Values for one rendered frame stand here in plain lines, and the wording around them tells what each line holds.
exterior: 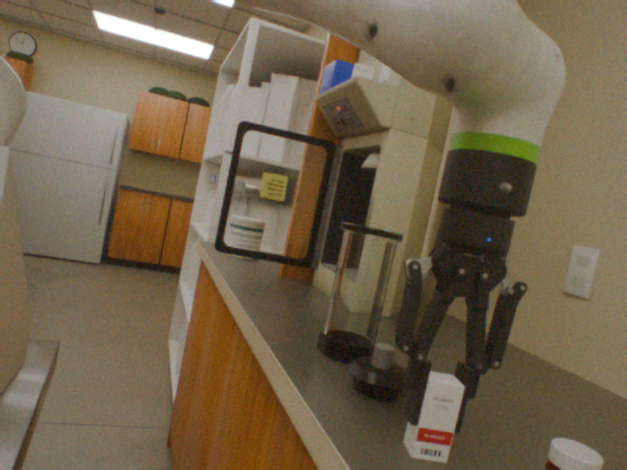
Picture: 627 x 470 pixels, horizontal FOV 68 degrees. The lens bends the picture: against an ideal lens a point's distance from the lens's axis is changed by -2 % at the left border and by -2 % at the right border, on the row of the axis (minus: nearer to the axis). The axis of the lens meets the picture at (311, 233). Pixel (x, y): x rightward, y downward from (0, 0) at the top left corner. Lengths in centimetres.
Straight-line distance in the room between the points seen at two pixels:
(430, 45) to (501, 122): 13
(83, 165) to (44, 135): 51
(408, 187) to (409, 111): 19
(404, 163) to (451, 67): 83
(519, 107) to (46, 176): 578
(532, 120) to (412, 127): 75
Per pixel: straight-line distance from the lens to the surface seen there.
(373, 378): 67
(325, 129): 154
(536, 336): 132
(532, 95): 50
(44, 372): 62
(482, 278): 52
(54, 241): 610
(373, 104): 120
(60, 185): 604
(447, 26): 40
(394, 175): 121
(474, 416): 74
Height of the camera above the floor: 118
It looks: 3 degrees down
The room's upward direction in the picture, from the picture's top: 12 degrees clockwise
